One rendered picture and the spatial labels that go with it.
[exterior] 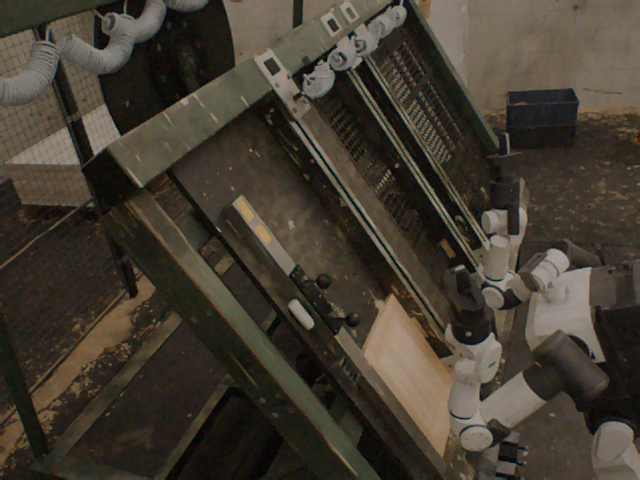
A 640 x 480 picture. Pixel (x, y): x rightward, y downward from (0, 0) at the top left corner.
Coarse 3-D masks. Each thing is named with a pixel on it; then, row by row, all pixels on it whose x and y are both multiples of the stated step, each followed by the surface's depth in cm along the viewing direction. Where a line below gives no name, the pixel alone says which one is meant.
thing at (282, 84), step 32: (256, 64) 156; (320, 64) 157; (288, 96) 162; (288, 128) 166; (320, 160) 169; (320, 192) 173; (352, 192) 176; (352, 224) 175; (384, 256) 177; (384, 288) 184; (416, 288) 185; (448, 352) 188
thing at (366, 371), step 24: (240, 216) 141; (264, 264) 146; (288, 264) 147; (288, 288) 148; (312, 312) 149; (336, 336) 152; (360, 360) 156; (360, 384) 157; (384, 384) 160; (384, 408) 158; (408, 432) 160; (432, 456) 165
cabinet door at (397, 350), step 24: (384, 312) 176; (384, 336) 172; (408, 336) 182; (384, 360) 168; (408, 360) 177; (432, 360) 187; (408, 384) 173; (432, 384) 183; (408, 408) 168; (432, 408) 178; (432, 432) 173
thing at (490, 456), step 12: (492, 384) 205; (516, 432) 192; (504, 444) 191; (516, 444) 189; (480, 456) 185; (492, 456) 188; (504, 456) 185; (516, 456) 185; (480, 468) 185; (492, 468) 185; (504, 468) 181
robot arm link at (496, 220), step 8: (496, 200) 178; (504, 200) 177; (512, 200) 177; (496, 208) 180; (504, 208) 179; (512, 208) 175; (488, 216) 179; (496, 216) 179; (504, 216) 179; (512, 216) 176; (488, 224) 180; (496, 224) 179; (504, 224) 179; (512, 224) 176; (488, 232) 181; (512, 232) 177
